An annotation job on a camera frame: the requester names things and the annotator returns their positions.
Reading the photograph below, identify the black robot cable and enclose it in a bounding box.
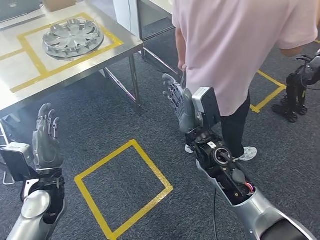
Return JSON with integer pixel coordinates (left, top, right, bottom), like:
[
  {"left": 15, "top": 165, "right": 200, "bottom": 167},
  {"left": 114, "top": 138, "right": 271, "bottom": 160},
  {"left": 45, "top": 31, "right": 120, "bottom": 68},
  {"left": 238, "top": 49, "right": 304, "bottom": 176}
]
[{"left": 212, "top": 188, "right": 219, "bottom": 240}]

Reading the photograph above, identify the dark standing robot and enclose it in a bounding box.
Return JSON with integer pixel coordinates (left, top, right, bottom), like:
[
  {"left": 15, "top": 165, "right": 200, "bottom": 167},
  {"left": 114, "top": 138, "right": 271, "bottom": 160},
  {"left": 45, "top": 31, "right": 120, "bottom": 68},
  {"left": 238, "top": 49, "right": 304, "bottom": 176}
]
[{"left": 272, "top": 48, "right": 320, "bottom": 124}]

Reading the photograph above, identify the yellow marking tape grid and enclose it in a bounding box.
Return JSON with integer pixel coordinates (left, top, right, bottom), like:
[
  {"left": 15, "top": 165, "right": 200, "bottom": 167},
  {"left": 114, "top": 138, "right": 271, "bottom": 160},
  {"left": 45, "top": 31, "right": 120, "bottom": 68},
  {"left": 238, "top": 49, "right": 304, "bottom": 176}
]
[{"left": 0, "top": 12, "right": 125, "bottom": 94}]

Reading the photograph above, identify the thin white cord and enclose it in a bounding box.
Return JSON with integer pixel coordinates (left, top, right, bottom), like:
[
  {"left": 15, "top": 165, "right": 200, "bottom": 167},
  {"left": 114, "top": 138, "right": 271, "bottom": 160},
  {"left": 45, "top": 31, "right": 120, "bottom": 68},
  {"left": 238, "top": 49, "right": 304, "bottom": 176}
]
[{"left": 180, "top": 64, "right": 188, "bottom": 88}]

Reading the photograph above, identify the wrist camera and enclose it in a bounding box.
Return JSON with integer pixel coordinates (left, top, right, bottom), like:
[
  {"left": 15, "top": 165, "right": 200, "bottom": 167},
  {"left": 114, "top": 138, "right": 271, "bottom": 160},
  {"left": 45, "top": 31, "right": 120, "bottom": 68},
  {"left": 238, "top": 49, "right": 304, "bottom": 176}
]
[
  {"left": 0, "top": 142, "right": 35, "bottom": 182},
  {"left": 192, "top": 86, "right": 222, "bottom": 129}
]

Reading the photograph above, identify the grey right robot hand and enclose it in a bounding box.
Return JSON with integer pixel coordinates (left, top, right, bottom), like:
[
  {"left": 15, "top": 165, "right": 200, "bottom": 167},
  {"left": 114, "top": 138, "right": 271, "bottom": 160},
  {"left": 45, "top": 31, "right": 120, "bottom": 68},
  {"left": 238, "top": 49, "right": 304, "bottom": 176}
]
[{"left": 162, "top": 73, "right": 203, "bottom": 135}]

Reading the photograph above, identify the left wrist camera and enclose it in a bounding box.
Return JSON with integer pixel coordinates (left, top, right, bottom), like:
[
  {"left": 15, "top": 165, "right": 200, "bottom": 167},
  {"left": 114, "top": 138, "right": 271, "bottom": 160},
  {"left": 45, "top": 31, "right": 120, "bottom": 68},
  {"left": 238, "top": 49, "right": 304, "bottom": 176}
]
[{"left": 0, "top": 142, "right": 35, "bottom": 182}]

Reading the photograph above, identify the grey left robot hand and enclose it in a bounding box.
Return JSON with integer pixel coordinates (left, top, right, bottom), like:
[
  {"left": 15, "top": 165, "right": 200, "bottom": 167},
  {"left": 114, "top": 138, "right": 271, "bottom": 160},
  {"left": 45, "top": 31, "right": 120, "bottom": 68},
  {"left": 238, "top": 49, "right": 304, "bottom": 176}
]
[{"left": 32, "top": 103, "right": 64, "bottom": 171}]

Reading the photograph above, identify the steel workbench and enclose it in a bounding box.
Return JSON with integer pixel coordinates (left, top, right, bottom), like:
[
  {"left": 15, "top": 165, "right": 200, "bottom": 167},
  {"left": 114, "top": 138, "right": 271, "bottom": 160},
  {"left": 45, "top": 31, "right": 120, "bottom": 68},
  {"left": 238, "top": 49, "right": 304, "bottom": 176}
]
[
  {"left": 0, "top": 0, "right": 144, "bottom": 117},
  {"left": 136, "top": 0, "right": 183, "bottom": 80}
]

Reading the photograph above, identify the person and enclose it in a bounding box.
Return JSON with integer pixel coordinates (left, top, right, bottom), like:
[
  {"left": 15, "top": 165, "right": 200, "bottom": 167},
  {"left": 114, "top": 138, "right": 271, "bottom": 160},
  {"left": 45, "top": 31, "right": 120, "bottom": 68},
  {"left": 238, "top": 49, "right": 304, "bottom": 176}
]
[{"left": 171, "top": 0, "right": 320, "bottom": 163}]

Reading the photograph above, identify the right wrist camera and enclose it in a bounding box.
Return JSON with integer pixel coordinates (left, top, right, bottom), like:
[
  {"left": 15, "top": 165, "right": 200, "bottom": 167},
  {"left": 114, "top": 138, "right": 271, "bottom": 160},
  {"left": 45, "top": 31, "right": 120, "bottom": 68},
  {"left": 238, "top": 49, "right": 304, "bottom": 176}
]
[{"left": 192, "top": 86, "right": 222, "bottom": 129}]

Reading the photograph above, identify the silver wheel hubcap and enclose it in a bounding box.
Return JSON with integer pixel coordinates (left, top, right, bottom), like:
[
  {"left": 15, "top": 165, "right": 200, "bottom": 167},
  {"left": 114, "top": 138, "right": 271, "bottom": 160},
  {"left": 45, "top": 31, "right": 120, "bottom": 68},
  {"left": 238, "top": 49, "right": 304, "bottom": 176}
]
[{"left": 42, "top": 18, "right": 105, "bottom": 61}]

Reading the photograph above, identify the cardboard box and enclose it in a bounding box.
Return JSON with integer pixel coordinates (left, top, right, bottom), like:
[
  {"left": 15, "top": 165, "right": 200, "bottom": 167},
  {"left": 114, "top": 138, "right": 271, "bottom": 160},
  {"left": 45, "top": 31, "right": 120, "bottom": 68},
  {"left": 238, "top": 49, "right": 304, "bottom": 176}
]
[{"left": 42, "top": 0, "right": 77, "bottom": 13}]

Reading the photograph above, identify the yellow floor tape square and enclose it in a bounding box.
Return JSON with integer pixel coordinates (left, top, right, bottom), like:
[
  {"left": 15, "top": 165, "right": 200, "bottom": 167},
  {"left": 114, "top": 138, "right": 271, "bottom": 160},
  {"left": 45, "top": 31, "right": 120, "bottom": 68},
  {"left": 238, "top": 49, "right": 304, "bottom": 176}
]
[{"left": 74, "top": 139, "right": 174, "bottom": 240}]

